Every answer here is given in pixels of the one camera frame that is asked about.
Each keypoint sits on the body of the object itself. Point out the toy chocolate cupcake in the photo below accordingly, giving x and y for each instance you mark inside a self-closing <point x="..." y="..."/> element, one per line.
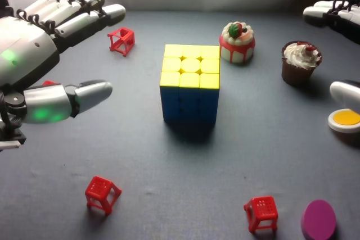
<point x="299" y="65"/>

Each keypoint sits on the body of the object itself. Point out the Rubik's cube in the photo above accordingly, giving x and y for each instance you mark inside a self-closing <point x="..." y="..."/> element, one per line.
<point x="189" y="82"/>

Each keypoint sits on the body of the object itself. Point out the toy strawberry cake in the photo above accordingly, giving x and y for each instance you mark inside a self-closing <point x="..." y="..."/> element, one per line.
<point x="237" y="46"/>

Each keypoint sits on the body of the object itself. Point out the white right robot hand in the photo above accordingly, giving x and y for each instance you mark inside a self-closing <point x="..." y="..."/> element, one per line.
<point x="344" y="15"/>

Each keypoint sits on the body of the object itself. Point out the red toy stool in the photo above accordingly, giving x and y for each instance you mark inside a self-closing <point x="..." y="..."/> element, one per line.
<point x="99" y="190"/>
<point x="121" y="40"/>
<point x="263" y="209"/>

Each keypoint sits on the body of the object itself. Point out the grey table cloth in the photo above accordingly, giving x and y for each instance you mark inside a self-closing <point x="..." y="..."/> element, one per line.
<point x="180" y="167"/>

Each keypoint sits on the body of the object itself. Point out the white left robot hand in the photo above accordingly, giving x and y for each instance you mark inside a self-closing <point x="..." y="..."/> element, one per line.
<point x="25" y="46"/>

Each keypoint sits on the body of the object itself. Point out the white disc with yellow centre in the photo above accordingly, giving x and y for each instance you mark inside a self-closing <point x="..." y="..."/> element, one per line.
<point x="346" y="120"/>

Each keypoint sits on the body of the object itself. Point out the magenta round disc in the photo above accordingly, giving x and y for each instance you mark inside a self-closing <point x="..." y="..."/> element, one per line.
<point x="319" y="220"/>

